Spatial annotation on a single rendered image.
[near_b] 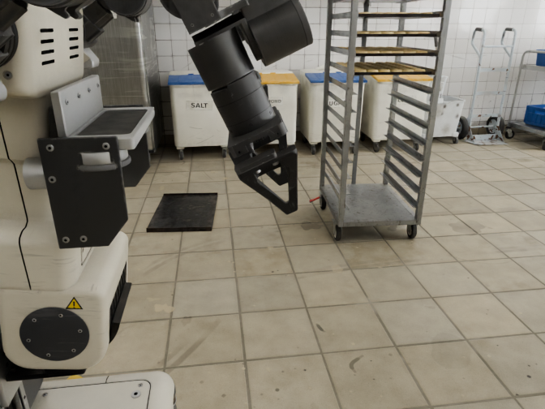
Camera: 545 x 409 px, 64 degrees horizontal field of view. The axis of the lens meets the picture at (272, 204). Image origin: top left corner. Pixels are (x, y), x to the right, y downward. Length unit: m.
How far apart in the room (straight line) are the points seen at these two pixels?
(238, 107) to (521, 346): 1.76
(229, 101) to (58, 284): 0.41
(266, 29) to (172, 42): 4.27
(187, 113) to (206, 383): 2.88
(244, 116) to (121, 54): 3.41
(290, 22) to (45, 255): 0.48
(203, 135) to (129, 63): 0.90
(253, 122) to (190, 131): 3.69
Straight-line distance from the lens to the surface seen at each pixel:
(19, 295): 0.78
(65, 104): 0.66
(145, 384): 1.33
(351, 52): 2.29
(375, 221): 2.56
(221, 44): 0.48
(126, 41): 3.86
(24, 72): 0.63
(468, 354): 1.95
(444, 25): 2.43
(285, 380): 1.70
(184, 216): 2.94
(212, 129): 4.17
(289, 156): 0.45
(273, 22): 0.48
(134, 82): 3.88
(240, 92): 0.48
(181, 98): 4.11
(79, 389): 1.37
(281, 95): 4.15
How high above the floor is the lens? 1.18
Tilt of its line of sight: 22 degrees down
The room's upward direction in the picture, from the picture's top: straight up
